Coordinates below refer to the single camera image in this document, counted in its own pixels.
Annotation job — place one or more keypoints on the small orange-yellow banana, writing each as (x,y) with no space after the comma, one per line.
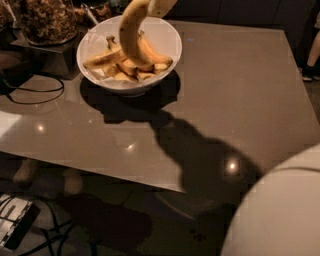
(151,52)

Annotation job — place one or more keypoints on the glass jar of granola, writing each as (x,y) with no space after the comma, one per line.
(46,22)

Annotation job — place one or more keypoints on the grey electronics box on floor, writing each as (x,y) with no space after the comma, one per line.
(16,218)

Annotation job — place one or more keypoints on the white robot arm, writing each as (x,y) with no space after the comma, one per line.
(245,139)

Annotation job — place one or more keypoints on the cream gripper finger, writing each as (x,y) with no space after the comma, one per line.
(160,8)

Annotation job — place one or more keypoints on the dark square jar stand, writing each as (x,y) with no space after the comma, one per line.
(58,60)

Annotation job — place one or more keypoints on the person's leg in background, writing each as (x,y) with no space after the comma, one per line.
(309,71)

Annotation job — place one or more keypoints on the white ceramic bowl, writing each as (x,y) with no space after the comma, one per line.
(162,36)

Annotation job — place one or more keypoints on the large yellow banana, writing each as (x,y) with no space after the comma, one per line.
(131,20)

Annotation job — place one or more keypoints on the small glass jar with spoon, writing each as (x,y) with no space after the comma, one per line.
(91,12)

